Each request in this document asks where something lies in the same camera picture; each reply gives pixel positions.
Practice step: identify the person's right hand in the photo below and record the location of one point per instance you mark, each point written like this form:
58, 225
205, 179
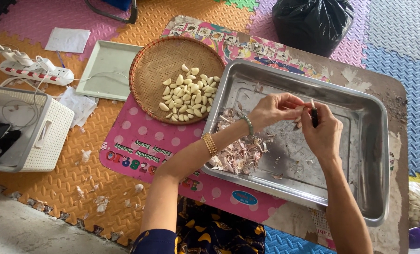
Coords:
324, 136

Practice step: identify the person's left hand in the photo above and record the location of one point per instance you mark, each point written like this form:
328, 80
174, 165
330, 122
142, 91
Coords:
271, 111

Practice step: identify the garlic clove with skin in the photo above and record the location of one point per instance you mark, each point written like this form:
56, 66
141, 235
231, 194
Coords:
312, 103

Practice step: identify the rectangular stainless steel tray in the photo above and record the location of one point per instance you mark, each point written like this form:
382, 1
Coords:
337, 84

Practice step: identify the pile of garlic skins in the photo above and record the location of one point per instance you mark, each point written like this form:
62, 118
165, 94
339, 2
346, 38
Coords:
240, 155

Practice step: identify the pile of peeled garlic cloves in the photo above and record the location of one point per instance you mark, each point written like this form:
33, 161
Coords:
187, 95

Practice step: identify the black plastic bag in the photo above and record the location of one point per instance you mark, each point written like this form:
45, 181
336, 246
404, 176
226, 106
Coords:
312, 24

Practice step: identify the round woven bamboo basket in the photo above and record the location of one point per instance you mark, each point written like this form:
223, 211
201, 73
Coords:
157, 67

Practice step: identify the low pink printed table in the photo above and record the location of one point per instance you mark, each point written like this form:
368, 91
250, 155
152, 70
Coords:
142, 141

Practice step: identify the navy yellow patterned clothing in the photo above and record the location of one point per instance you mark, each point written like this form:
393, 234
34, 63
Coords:
210, 232

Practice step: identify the grey foam floor mat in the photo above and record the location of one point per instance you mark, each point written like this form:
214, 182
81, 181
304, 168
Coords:
404, 24

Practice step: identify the pale green plastic tray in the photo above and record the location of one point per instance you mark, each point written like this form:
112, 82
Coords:
105, 68

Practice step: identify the crumpled white paper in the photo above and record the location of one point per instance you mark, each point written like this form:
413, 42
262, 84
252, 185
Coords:
77, 105

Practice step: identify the scattered garlic skins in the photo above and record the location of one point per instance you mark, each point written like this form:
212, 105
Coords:
100, 203

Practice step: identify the orange foam floor mat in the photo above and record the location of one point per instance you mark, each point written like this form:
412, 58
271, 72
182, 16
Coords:
86, 169

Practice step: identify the white paper sheet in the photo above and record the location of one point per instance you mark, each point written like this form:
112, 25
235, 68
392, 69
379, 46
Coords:
68, 40

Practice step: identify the blue pen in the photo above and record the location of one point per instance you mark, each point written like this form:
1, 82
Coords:
60, 59

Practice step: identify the white power strip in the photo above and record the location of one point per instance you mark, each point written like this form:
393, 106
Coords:
54, 74

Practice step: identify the white perforated plastic basket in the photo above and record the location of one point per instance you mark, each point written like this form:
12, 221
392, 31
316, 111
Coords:
51, 141

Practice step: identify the pink foam floor mat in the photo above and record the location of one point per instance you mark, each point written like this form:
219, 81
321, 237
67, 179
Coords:
37, 19

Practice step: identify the white plug adapter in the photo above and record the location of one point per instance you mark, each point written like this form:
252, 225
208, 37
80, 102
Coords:
14, 54

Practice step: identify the black cloth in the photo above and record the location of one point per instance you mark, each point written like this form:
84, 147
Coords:
0, 143

